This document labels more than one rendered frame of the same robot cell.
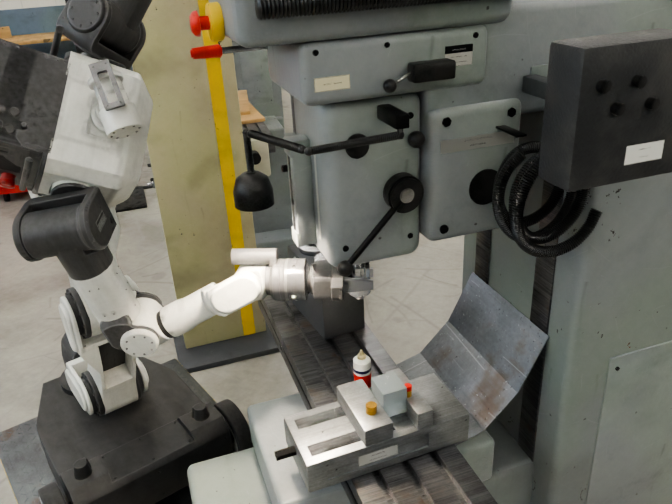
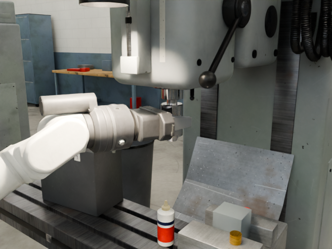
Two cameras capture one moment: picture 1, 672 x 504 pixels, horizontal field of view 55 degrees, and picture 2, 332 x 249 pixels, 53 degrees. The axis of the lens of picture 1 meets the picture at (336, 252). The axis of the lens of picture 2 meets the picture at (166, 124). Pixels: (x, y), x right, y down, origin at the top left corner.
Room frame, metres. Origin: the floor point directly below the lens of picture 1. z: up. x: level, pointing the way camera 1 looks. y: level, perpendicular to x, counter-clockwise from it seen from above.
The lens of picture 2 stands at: (0.61, 0.37, 1.39)
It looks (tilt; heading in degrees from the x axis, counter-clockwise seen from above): 14 degrees down; 325
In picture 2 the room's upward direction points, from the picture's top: straight up
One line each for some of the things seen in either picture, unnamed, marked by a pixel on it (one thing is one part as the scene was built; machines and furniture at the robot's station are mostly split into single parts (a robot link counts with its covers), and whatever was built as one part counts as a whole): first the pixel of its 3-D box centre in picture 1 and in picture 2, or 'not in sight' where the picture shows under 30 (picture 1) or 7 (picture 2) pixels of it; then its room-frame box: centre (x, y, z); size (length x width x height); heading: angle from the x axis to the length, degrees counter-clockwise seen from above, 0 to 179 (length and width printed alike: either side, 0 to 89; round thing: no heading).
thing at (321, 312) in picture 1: (325, 284); (80, 169); (1.52, 0.03, 1.03); 0.22 x 0.12 x 0.20; 25
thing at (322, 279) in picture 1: (315, 280); (133, 126); (1.17, 0.05, 1.23); 0.13 x 0.12 x 0.10; 176
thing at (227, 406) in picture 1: (232, 431); not in sight; (1.55, 0.36, 0.50); 0.20 x 0.05 x 0.20; 36
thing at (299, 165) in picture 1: (300, 191); (135, 12); (1.13, 0.06, 1.45); 0.04 x 0.04 x 0.21; 18
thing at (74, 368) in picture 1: (107, 378); not in sight; (1.62, 0.73, 0.68); 0.21 x 0.20 x 0.13; 36
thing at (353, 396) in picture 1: (363, 411); (219, 247); (1.01, -0.04, 1.02); 0.15 x 0.06 x 0.04; 20
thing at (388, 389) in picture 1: (388, 394); (231, 223); (1.03, -0.09, 1.04); 0.06 x 0.05 x 0.06; 20
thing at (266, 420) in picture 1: (365, 441); not in sight; (1.17, -0.04, 0.79); 0.50 x 0.35 x 0.12; 108
